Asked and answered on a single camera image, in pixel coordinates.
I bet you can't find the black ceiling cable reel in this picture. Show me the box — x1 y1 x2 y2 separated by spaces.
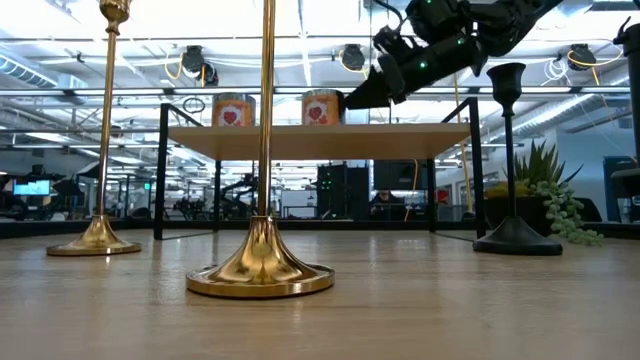
341 43 367 71
180 44 220 87
567 43 599 71

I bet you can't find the blue cabinet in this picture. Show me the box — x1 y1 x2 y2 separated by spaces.
602 155 639 222

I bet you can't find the potted green succulent plant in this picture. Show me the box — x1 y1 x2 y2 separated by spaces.
483 139 605 247

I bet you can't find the black cable loop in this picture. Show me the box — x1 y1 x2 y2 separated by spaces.
181 96 207 115

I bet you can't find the black equipment cabinet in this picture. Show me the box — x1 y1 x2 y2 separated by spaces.
316 163 371 221

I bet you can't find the person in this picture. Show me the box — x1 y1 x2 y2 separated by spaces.
369 189 407 221

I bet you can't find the tall gold candlestick holder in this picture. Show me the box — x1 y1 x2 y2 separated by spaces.
185 0 336 300
46 0 143 258

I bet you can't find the wooden shelf black metal frame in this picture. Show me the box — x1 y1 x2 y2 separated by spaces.
153 97 488 241

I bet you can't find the blue lit computer monitor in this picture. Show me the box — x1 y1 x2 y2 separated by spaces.
12 178 52 197

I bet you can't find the silver glass candle jar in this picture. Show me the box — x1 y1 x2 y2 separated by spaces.
301 89 346 126
211 92 258 128

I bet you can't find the black candlestick holder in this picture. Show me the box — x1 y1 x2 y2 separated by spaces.
472 62 564 257

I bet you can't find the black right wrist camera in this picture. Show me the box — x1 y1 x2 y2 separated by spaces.
372 24 417 64

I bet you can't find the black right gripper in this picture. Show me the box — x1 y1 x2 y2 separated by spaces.
343 30 489 111

